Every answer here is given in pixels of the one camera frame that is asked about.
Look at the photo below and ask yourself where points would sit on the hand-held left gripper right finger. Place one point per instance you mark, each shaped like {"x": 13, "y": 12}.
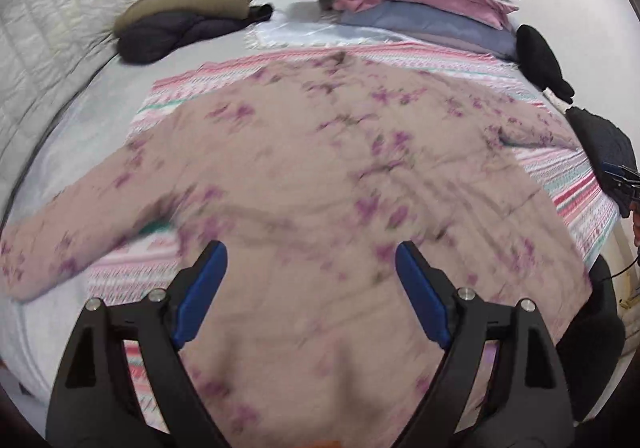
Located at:
{"x": 420, "y": 288}

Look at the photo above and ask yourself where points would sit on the beige floral padded jacket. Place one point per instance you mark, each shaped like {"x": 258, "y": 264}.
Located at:
{"x": 310, "y": 167}

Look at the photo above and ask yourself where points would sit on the olive green jacket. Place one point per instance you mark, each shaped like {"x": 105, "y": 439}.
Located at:
{"x": 190, "y": 2}

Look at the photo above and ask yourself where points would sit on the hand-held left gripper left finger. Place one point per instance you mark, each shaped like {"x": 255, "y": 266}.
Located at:
{"x": 200, "y": 298}

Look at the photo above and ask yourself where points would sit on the dark cloth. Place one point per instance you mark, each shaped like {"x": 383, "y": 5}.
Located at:
{"x": 590, "y": 343}

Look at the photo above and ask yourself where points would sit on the dark navy puffer jacket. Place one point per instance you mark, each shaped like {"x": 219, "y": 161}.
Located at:
{"x": 155, "y": 35}

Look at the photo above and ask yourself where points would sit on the white patterned cloth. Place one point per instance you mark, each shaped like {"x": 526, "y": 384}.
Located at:
{"x": 556, "y": 97}

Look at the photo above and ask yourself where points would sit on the dark grey garment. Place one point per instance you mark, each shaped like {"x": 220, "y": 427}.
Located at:
{"x": 600, "y": 137}

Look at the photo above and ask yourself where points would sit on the white fringed cloth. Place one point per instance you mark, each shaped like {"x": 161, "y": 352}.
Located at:
{"x": 300, "y": 32}

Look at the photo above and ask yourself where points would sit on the small black cloth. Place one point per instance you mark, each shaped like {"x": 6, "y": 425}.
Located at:
{"x": 262, "y": 12}

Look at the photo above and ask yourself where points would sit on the mauve pillow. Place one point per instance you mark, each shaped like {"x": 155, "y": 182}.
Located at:
{"x": 475, "y": 45}

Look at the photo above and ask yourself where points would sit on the pink striped patterned blanket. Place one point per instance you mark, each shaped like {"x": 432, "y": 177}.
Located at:
{"x": 575, "y": 172}

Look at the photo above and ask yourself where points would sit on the grey quilted headboard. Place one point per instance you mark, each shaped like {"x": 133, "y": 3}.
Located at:
{"x": 50, "y": 27}

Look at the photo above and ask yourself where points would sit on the bed with grey sheet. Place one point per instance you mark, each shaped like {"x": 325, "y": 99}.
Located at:
{"x": 100, "y": 97}

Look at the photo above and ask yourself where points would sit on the blue pillow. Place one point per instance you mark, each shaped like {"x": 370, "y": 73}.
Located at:
{"x": 425, "y": 22}

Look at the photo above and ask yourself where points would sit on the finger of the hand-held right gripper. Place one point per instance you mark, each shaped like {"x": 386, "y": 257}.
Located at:
{"x": 622, "y": 172}
{"x": 627, "y": 187}

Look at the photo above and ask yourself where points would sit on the black knit garment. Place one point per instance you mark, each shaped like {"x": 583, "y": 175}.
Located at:
{"x": 540, "y": 57}

